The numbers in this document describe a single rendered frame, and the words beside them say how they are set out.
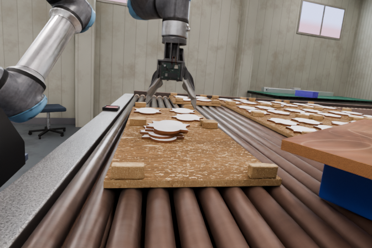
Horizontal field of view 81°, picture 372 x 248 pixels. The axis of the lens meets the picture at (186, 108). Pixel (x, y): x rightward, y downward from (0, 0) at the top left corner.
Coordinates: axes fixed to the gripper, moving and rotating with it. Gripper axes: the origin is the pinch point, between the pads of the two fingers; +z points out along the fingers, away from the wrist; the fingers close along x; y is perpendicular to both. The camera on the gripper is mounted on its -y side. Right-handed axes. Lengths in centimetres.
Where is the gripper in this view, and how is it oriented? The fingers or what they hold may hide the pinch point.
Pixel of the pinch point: (170, 107)
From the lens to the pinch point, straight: 67.7
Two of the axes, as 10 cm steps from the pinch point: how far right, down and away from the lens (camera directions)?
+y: -0.9, 1.5, -9.8
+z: -0.8, 9.8, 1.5
